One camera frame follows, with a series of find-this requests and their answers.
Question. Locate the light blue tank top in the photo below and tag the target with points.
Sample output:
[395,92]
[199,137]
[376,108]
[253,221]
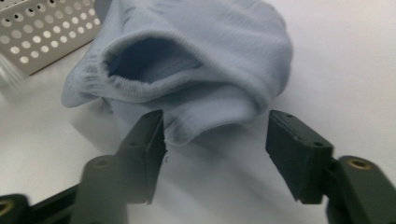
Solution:
[218,46]

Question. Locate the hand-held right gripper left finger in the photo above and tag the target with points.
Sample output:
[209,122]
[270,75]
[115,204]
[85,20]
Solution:
[140,161]

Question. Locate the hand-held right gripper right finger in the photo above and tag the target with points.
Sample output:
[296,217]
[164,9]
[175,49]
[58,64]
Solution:
[299,155]

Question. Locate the white perforated plastic basket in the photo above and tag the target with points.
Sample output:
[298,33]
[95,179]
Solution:
[46,46]

